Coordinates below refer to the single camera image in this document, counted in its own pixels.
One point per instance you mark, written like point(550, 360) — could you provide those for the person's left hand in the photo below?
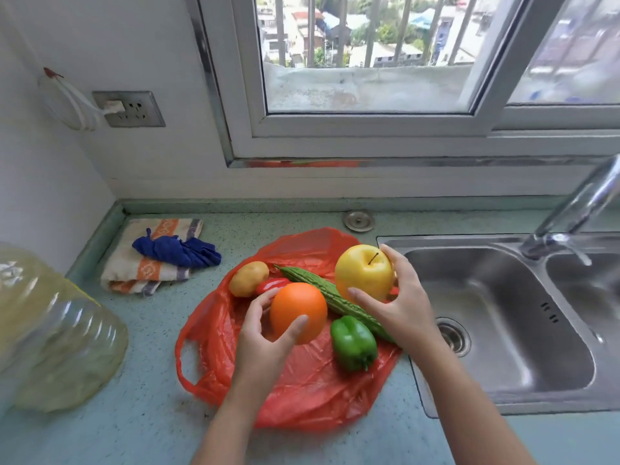
point(259, 355)

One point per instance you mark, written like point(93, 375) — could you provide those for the person's right hand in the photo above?
point(404, 309)

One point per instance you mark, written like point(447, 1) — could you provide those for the person's left thumb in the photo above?
point(289, 329)

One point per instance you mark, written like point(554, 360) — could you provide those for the person's right thumb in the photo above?
point(366, 299)

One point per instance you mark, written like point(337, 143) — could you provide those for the orange fruit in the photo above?
point(299, 312)

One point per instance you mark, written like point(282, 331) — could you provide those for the yellow apple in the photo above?
point(364, 272)

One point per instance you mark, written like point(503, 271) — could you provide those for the person's left forearm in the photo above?
point(227, 426)

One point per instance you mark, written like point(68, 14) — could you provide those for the person's right forearm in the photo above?
point(465, 406)

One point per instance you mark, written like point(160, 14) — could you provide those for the green bell pepper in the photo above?
point(353, 342)

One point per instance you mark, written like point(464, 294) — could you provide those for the red chili pepper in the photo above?
point(271, 284)

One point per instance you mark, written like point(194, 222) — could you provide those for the green bitter gourd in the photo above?
point(319, 285)

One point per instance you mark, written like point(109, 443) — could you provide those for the red plastic bag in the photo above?
point(310, 382)

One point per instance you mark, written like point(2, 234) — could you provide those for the brown potato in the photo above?
point(248, 278)

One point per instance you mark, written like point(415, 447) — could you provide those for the round metal countertop cap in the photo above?
point(359, 221)

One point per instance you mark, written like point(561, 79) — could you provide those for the sink drain strainer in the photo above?
point(454, 336)

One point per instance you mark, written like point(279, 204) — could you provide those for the blue cloth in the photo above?
point(177, 250)

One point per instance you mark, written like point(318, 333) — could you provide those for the stainless steel double sink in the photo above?
point(523, 324)

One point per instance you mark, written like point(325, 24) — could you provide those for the striped orange beige towel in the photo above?
point(133, 268)

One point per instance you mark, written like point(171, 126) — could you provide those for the chrome faucet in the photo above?
point(571, 213)

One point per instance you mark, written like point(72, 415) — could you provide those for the clear plastic oil jug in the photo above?
point(53, 334)

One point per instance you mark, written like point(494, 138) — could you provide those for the metal window security bars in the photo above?
point(368, 28)

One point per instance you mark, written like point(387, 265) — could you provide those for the white power plug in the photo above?
point(114, 107)

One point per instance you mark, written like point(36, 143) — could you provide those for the white sliding window frame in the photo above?
point(387, 130)

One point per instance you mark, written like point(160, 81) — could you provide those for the grey wall power socket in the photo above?
point(133, 110)

